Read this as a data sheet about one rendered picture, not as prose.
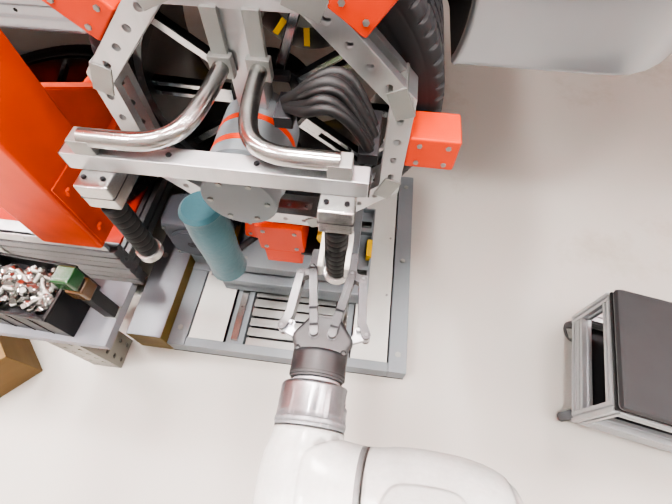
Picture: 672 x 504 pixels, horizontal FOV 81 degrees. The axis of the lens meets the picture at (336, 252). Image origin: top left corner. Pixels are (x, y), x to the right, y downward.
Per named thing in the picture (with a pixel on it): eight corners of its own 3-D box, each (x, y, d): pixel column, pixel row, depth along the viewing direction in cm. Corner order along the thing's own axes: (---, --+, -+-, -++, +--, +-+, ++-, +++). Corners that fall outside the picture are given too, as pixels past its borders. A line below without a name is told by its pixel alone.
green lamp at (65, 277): (86, 275, 84) (75, 266, 80) (78, 292, 82) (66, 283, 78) (68, 272, 84) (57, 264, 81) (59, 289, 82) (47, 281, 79)
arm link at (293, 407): (344, 437, 53) (349, 392, 56) (346, 430, 45) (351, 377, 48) (278, 428, 54) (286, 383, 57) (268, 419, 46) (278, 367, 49)
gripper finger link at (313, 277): (320, 343, 57) (310, 343, 57) (317, 274, 63) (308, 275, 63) (319, 334, 54) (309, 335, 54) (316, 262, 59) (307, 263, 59)
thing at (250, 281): (374, 221, 156) (376, 207, 148) (365, 306, 138) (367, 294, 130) (250, 208, 159) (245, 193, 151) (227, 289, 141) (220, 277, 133)
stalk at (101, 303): (121, 307, 98) (74, 268, 81) (116, 319, 97) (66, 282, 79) (109, 305, 99) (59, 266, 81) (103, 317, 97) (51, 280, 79)
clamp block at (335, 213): (359, 186, 60) (361, 162, 56) (352, 236, 56) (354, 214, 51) (326, 183, 60) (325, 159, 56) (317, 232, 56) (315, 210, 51)
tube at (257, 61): (364, 85, 60) (370, 14, 51) (351, 182, 51) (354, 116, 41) (252, 76, 61) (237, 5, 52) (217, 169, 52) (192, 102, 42)
